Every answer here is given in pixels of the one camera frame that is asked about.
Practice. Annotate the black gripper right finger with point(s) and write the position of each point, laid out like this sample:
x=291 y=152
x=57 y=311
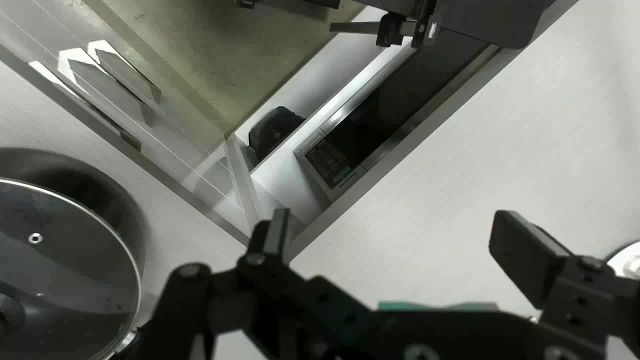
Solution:
x=526 y=255

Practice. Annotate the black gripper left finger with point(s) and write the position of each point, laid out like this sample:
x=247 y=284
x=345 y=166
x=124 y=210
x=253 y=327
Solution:
x=268 y=241

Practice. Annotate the glass pot lid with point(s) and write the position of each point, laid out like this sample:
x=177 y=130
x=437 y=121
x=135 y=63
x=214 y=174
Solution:
x=71 y=287

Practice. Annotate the black cooking pot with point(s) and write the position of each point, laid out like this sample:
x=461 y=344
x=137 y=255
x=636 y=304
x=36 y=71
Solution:
x=80 y=182

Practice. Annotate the small black trash bin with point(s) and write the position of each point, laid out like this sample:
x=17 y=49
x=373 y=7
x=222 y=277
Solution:
x=272 y=130

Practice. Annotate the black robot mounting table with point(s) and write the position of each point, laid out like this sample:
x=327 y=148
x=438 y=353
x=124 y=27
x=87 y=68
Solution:
x=501 y=23

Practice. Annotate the silver cabinet drawer handle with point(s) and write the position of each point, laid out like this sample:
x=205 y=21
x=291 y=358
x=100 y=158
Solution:
x=102 y=56

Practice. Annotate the orange-handled clamp near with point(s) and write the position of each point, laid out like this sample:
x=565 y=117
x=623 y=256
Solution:
x=390 y=30

